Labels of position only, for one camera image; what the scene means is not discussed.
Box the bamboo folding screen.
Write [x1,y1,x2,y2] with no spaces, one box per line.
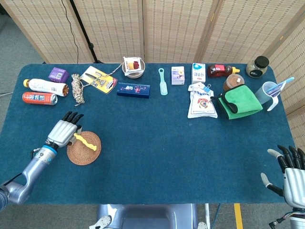
[0,0,305,167]

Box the light blue toothbrush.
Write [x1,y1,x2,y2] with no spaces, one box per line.
[265,76,295,94]

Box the translucent cup white handle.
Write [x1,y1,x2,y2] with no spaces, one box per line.
[254,81,279,112]

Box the amber honey bottle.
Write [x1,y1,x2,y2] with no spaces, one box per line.
[207,64,241,78]

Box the glass jar black lid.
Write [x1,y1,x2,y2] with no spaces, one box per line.
[246,55,270,78]

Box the thin black hanging cable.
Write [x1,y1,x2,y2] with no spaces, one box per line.
[61,0,79,64]

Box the white and purple box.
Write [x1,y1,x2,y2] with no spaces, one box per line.
[171,66,185,85]

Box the black tripod stand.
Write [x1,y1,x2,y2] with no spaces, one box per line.
[69,0,103,64]

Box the teal plastic brush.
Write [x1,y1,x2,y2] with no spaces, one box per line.
[158,68,168,96]

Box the yellow twisted stick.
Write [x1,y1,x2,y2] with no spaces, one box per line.
[73,133,98,151]

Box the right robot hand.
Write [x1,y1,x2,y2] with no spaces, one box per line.
[260,145,305,210]

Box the white and blue carton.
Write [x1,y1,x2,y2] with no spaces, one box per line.
[191,62,206,84]

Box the purple cardboard box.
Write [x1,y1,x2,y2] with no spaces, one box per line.
[48,67,70,83]

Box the razor on yellow card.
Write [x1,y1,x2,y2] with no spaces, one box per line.
[80,65,118,94]

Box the blue felt table cover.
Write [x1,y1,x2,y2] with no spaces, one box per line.
[0,63,297,205]

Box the white snack packet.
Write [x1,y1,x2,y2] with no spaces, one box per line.
[122,56,142,76]

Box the braided rope bundle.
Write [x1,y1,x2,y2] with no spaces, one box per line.
[71,63,123,107]

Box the white printed snack bag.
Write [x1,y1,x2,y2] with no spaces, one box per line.
[187,82,218,119]

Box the brown lidded cup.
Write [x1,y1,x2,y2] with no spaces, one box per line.
[223,73,245,92]

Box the dark blue pencil box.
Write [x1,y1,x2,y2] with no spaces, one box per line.
[116,82,151,99]

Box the green microfiber cloth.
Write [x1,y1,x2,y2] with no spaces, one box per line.
[217,83,264,121]

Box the white table leg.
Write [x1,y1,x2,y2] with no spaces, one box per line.
[204,203,212,229]

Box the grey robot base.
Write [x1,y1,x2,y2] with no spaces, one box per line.
[89,203,208,229]

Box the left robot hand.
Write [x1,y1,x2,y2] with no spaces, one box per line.
[46,111,84,148]

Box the white bottle yellow cap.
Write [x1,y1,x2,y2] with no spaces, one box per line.
[23,78,70,97]

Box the blue toothpaste tube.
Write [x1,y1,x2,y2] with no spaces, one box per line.
[266,81,286,97]

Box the beige bowl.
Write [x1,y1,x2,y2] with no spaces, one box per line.
[122,58,146,79]

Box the round woven rattan coaster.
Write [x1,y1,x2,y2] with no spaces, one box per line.
[66,131,102,166]

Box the orange soda can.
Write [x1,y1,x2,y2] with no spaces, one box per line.
[22,92,58,106]

